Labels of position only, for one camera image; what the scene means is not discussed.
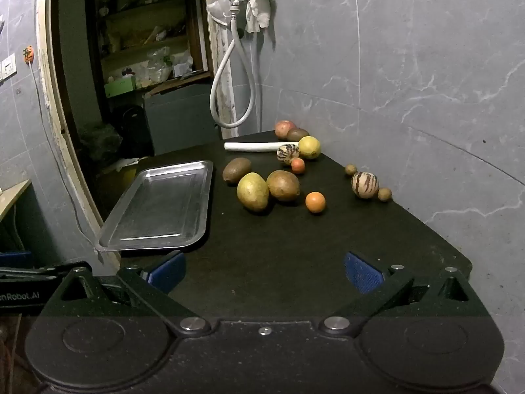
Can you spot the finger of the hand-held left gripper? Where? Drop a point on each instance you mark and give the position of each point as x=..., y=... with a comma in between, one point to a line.
x=28, y=273

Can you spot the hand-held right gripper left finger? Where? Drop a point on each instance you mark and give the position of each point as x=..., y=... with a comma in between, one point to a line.
x=168, y=273

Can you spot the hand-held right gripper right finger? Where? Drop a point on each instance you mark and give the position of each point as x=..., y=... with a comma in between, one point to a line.
x=363, y=277

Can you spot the metal tray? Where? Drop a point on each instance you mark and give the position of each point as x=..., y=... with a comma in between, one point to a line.
x=160, y=209

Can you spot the small brown round fruit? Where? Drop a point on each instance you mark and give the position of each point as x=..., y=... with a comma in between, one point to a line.
x=384, y=194
x=350, y=169

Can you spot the striped pepino melon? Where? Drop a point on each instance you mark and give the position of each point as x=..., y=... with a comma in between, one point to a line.
x=365, y=185
x=288, y=154

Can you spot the yellow-green mango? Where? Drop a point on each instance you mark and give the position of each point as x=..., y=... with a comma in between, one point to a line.
x=252, y=192

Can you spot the brown mango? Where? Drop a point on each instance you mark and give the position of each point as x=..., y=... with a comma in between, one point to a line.
x=283, y=186

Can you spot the brown kiwi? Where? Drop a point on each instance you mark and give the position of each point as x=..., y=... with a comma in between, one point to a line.
x=236, y=169
x=297, y=134

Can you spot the small reddish orange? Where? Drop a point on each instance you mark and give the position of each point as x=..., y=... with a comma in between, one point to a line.
x=298, y=166

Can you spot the yellow lemon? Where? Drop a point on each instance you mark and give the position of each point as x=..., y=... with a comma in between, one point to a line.
x=309, y=147

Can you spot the yellow bucket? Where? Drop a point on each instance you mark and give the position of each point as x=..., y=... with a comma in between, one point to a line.
x=119, y=180

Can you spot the black chair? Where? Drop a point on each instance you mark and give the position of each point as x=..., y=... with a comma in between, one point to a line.
x=131, y=131

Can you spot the dark bag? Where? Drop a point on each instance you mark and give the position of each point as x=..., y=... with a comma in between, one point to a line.
x=100, y=141

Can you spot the white stick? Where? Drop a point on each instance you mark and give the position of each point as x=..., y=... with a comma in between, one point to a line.
x=250, y=146

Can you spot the dark grey cabinet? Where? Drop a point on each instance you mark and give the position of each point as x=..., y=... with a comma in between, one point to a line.
x=180, y=119

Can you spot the red apple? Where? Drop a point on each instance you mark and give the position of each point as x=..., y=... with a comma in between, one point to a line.
x=284, y=128

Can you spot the green box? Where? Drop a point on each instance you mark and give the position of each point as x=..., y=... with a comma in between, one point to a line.
x=119, y=88

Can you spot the clear plastic bags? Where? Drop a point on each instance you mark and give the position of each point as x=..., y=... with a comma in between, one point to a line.
x=160, y=65

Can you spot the wooden shelf unit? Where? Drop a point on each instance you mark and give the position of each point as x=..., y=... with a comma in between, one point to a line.
x=123, y=49

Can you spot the metal faucet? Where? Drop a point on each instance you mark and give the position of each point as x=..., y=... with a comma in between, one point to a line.
x=236, y=5

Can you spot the white rag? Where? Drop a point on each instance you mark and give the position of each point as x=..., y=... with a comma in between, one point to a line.
x=258, y=4

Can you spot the white wall switch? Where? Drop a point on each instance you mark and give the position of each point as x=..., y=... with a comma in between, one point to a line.
x=8, y=67

